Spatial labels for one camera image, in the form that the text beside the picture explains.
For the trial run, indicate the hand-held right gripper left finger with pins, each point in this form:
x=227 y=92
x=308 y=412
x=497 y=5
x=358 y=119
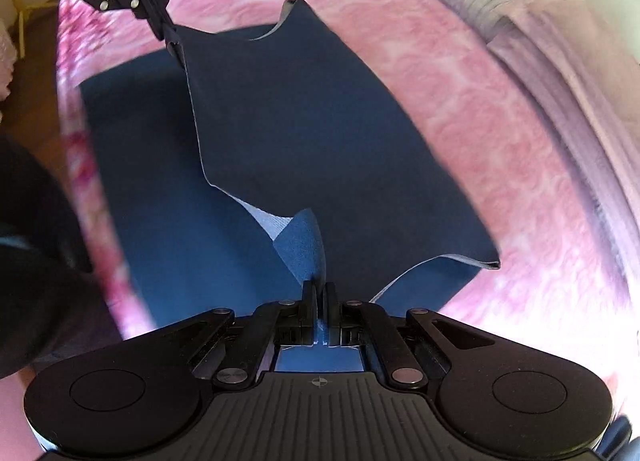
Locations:
x=310 y=302

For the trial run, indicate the pink pillow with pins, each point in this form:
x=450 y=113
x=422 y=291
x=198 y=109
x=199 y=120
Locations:
x=575 y=91

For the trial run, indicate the pink floral blanket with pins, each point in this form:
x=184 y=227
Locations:
x=475 y=116

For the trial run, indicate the person's dark clothing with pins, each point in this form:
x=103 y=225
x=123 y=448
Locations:
x=35 y=251

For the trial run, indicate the navy blue cloth garment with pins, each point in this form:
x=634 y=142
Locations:
x=300 y=116

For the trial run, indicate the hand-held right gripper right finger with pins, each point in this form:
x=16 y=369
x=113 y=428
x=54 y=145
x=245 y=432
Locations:
x=330 y=302

